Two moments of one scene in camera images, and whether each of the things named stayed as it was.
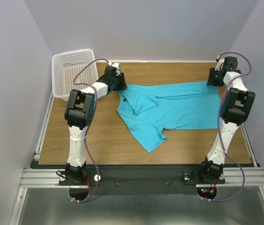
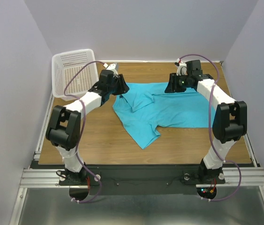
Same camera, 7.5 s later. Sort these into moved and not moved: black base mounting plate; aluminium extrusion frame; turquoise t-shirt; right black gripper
Moved: right black gripper
Not moved: turquoise t-shirt; black base mounting plate; aluminium extrusion frame
